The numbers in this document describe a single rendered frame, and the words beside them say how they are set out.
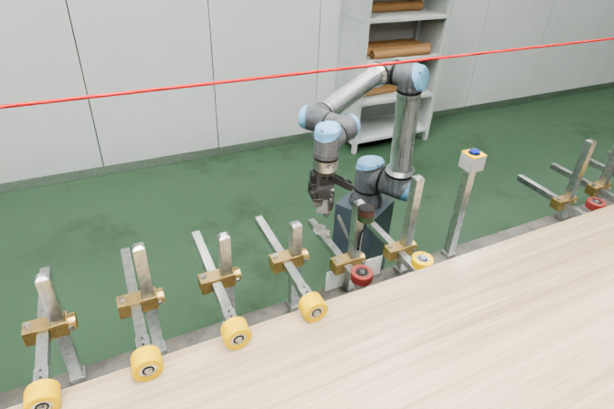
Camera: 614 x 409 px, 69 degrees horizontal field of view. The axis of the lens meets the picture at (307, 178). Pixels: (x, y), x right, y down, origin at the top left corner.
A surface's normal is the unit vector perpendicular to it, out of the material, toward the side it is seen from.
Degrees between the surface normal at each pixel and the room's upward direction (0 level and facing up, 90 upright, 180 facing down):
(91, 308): 0
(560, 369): 0
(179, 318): 0
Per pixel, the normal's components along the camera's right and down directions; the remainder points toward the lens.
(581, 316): 0.04, -0.86
